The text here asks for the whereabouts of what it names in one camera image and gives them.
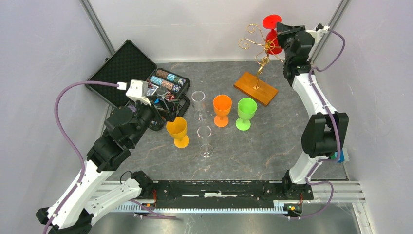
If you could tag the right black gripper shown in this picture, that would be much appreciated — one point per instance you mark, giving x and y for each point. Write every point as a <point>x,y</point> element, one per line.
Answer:
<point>284,30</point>

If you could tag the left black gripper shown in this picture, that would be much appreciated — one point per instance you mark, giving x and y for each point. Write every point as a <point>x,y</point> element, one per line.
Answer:
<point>171,107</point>

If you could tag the red wine glass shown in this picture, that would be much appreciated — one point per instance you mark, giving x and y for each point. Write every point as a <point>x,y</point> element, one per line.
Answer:
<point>270,23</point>

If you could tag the yellow wine glass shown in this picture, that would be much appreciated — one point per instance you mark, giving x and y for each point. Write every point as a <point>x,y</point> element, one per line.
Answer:
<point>178,131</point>

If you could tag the clear wine glass front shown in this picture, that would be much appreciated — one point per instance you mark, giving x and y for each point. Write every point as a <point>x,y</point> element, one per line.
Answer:
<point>198,103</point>

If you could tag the clear wine glass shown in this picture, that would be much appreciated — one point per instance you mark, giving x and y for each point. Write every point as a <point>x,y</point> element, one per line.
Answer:
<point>204,134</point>
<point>198,103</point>

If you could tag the clear wine glass back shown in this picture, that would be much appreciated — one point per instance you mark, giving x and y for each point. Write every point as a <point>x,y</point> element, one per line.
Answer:
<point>204,134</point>

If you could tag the orange wine glass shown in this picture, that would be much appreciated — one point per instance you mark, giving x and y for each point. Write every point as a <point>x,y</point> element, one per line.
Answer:
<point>222,106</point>

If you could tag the green wine glass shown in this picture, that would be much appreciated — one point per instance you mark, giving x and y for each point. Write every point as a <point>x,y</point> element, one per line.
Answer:
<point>246,110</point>

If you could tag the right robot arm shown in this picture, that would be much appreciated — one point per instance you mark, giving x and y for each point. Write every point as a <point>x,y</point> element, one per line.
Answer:
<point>324,134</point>

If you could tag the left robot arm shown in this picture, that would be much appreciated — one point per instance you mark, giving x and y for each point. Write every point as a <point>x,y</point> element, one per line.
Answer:
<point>75,212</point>

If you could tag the gold rack with wooden base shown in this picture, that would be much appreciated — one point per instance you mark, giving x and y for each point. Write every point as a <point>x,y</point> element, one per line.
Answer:
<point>250,84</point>

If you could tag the playing card deck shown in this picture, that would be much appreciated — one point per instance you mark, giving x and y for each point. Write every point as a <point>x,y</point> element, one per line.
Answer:
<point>151,90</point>

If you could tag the black poker chip case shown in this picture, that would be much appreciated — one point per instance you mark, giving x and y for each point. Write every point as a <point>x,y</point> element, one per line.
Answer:
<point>129,62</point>

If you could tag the green blue toy bricks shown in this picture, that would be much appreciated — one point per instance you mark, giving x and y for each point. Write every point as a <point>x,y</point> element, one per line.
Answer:
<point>343,157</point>

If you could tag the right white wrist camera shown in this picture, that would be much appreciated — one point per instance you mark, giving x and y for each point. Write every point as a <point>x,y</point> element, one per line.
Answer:
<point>319,31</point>

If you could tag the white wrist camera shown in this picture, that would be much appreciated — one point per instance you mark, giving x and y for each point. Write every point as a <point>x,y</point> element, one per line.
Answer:
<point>319,31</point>
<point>136,90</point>

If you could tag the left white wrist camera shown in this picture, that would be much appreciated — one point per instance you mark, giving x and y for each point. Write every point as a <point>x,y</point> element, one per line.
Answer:
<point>136,90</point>

